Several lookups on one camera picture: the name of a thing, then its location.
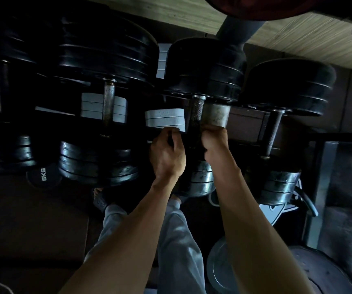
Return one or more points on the grey metal rack frame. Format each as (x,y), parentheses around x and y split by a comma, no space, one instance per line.
(322,186)

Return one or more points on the small black round weight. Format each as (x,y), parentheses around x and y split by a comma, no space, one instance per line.
(42,177)

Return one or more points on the dark red round pad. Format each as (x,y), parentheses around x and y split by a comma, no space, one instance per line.
(274,6)

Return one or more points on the black round post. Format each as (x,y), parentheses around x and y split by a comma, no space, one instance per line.
(240,29)

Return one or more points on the black sandal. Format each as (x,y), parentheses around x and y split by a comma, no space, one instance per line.
(101,199)

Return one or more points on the silver weight plate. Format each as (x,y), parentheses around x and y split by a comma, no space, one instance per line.
(222,269)

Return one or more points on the grey trousers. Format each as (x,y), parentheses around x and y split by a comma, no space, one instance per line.
(179,257)

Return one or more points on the person's right forearm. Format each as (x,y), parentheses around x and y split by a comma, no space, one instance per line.
(249,229)

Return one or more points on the black dumbbell in shadow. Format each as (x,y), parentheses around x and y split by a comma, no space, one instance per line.
(7,52)

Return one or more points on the worn silver metal cylinder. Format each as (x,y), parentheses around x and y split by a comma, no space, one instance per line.
(216,116)

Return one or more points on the person's left fingers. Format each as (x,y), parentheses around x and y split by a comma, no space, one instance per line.
(173,137)

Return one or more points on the person's left forearm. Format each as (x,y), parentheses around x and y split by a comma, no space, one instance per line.
(127,235)

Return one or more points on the dark weight plate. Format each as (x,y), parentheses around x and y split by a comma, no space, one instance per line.
(317,272)

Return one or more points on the person's right hand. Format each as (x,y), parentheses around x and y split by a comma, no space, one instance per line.
(216,143)

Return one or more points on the person's right fingers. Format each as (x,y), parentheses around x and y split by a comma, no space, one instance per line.
(214,131)

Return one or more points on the person's left hand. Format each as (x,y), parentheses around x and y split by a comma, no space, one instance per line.
(165,157)

